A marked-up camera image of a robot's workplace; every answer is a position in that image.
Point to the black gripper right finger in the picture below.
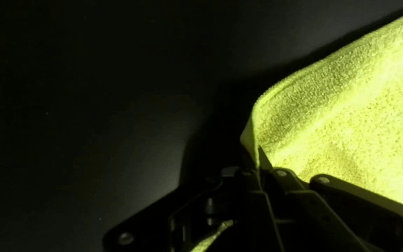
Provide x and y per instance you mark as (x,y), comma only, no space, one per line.
(329,214)

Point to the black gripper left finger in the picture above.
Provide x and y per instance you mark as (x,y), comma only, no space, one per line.
(194,211)

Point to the yellow-green towel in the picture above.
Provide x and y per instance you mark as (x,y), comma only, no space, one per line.
(341,116)

